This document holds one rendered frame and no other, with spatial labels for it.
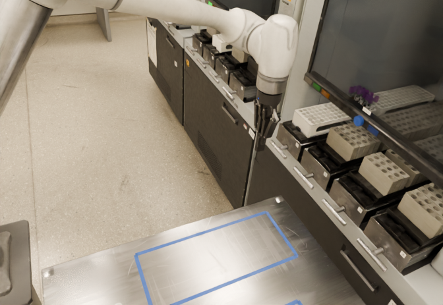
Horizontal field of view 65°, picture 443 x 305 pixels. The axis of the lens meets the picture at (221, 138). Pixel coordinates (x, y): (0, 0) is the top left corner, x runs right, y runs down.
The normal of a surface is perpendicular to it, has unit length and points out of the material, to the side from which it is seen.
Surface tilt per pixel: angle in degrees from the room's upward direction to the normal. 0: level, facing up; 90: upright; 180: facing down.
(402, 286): 90
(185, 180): 0
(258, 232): 0
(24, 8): 85
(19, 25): 87
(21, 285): 0
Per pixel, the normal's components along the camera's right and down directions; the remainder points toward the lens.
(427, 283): 0.07, -0.79
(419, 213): -0.91, 0.19
